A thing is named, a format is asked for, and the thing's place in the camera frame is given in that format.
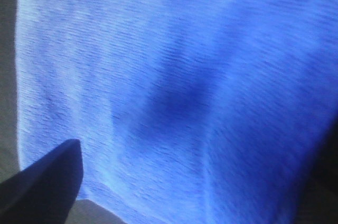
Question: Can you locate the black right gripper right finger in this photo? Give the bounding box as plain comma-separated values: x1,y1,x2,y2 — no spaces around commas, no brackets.
299,123,337,223

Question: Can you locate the blue microfiber towel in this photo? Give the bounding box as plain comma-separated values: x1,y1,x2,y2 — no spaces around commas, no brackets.
15,0,337,223

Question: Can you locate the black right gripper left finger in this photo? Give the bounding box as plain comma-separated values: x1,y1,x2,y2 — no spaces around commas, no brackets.
1,139,83,223

